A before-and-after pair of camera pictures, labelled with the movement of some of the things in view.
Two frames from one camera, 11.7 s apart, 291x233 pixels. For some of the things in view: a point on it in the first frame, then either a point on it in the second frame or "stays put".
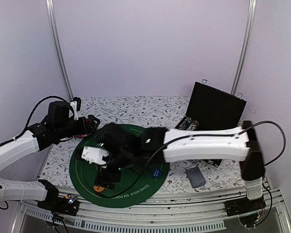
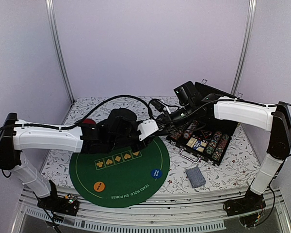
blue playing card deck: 195,176 stays put
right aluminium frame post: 241,65 stays put
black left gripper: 91,128 → 137,147
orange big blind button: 98,188 stays put
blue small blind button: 156,173 stays put
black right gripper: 114,176 → 168,128
